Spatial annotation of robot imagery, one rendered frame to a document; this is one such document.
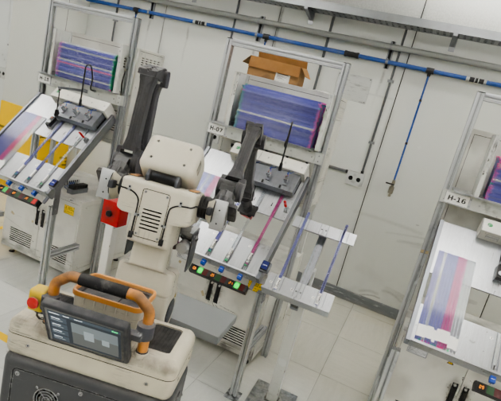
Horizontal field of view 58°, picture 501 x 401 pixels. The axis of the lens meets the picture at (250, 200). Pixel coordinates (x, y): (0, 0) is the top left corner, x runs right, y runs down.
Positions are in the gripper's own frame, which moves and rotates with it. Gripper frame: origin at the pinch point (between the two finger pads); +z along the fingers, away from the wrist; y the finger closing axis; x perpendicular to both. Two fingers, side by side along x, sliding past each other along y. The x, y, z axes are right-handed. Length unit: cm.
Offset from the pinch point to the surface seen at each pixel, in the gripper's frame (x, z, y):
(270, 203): -14.0, 1.5, -6.7
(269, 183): -23.1, -4.4, -2.7
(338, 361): 25, 111, -67
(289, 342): 48, 30, -43
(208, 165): -25.4, 1.5, 40.8
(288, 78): -99, -14, 18
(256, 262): 23.5, 0.7, -15.3
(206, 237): 20.5, 0.6, 17.1
